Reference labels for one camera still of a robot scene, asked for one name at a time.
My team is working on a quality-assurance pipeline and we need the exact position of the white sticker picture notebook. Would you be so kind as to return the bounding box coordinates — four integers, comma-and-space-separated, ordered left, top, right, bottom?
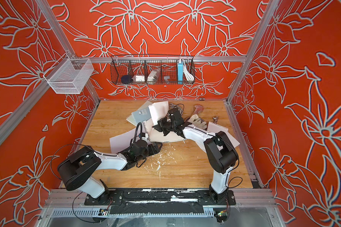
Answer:
109, 119, 185, 153

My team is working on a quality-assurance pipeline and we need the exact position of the teal steno notes notebook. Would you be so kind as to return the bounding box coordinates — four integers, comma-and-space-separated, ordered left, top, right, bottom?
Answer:
131, 107, 151, 124

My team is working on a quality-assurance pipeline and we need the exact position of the white cable in basket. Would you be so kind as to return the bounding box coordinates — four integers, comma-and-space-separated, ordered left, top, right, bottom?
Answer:
183, 63, 195, 82

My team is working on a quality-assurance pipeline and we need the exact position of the small metal clip in basket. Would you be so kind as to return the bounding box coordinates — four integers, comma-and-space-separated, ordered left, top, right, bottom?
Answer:
163, 76, 170, 84

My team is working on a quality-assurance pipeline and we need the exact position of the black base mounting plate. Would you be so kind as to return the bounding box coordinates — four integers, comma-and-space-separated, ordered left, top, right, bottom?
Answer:
84, 188, 236, 217

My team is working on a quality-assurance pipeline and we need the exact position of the white wire basket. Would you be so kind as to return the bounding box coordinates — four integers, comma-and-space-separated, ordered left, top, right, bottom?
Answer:
45, 59, 94, 95

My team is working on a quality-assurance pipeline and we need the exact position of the light blue box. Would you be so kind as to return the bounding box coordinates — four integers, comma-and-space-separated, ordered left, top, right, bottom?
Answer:
177, 59, 184, 85

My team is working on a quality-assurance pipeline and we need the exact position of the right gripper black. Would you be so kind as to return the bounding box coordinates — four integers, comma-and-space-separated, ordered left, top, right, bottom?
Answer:
151, 118, 177, 137

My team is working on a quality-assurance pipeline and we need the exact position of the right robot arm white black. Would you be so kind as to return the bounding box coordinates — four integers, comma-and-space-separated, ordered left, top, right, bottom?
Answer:
152, 109, 239, 204

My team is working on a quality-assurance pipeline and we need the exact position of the dark round object in basket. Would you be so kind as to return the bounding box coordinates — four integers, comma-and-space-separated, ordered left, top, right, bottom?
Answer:
121, 74, 134, 84

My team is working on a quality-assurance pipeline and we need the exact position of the white small box in basket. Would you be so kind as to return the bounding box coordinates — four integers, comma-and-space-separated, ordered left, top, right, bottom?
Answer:
132, 75, 146, 83

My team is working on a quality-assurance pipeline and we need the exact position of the clear plastic bag in basket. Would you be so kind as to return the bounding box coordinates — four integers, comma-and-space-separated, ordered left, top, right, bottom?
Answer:
147, 69, 161, 85

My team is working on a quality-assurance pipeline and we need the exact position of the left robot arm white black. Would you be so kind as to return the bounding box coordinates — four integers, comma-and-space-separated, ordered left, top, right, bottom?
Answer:
57, 124, 163, 205

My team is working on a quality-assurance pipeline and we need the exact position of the black wire wall basket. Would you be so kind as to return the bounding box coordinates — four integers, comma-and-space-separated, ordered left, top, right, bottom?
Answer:
110, 54, 196, 85

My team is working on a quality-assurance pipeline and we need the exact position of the small coiled metal hose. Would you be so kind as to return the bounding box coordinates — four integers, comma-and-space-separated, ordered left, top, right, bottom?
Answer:
169, 103, 185, 114

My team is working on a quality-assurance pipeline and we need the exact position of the beige work glove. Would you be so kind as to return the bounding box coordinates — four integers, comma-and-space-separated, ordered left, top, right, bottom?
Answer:
187, 114, 207, 130

